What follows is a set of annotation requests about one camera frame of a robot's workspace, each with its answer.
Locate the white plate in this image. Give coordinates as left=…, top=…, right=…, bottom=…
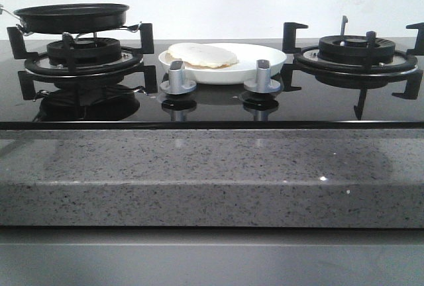
left=158, top=42, right=288, bottom=85

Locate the fried egg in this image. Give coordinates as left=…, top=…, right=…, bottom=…
left=168, top=42, right=238, bottom=68

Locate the black frying pan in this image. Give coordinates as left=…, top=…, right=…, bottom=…
left=11, top=3, right=129, bottom=34

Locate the black glass cooktop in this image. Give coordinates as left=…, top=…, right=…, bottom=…
left=1, top=40, right=423, bottom=130

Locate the silver left stove knob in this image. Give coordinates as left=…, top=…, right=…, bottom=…
left=160, top=60, right=197, bottom=95

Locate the silver stove knob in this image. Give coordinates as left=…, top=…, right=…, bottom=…
left=160, top=60, right=197, bottom=95
left=244, top=60, right=281, bottom=94

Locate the silver right stove knob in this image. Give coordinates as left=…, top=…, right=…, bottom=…
left=244, top=60, right=281, bottom=94

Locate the black left pan support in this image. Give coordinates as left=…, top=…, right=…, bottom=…
left=7, top=23, right=157, bottom=101

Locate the black pan support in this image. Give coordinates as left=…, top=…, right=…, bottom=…
left=280, top=17, right=423, bottom=119
left=7, top=23, right=157, bottom=101

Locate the black left gas burner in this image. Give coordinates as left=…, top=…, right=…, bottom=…
left=47, top=38, right=121, bottom=66

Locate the black gas burner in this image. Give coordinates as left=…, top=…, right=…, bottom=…
left=47, top=38, right=121, bottom=66
left=318, top=35, right=396, bottom=65

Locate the black right gas burner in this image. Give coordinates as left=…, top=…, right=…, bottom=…
left=318, top=35, right=396, bottom=65

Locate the black right pan support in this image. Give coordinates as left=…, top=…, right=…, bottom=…
left=280, top=17, right=423, bottom=119

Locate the grey cabinet front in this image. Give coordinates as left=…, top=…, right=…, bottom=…
left=1, top=228, right=423, bottom=285

